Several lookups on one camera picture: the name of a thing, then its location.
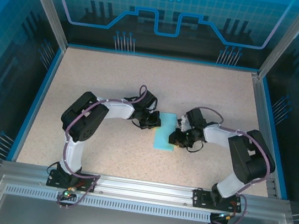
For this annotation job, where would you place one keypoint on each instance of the light blue paper sheet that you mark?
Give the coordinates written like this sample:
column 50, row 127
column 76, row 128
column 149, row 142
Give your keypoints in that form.
column 164, row 136

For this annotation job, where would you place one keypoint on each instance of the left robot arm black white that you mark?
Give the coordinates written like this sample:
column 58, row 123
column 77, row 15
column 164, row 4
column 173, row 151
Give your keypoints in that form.
column 82, row 116

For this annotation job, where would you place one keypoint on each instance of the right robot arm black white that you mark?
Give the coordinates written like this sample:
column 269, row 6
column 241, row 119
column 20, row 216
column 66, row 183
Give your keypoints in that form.
column 249, row 156

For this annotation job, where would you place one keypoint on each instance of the blue table border strip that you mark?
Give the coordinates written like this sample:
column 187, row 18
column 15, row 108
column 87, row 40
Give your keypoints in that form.
column 274, row 135
column 36, row 101

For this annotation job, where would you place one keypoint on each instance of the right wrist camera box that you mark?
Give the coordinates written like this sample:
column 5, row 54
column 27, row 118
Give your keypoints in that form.
column 184, row 123

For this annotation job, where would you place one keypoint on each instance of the aluminium mounting rail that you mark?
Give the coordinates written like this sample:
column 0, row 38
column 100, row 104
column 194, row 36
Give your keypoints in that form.
column 141, row 189

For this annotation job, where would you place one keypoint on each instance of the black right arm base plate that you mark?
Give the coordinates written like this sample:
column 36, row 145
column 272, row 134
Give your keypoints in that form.
column 201, row 198

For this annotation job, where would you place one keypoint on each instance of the aluminium side rail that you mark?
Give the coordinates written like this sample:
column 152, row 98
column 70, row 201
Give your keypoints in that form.
column 264, row 106

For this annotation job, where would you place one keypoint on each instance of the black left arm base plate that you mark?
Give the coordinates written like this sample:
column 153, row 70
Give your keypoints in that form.
column 56, row 181

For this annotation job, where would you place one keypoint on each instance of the aluminium frame post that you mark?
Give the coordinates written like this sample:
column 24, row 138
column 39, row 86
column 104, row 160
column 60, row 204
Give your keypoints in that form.
column 49, row 11
column 284, row 42

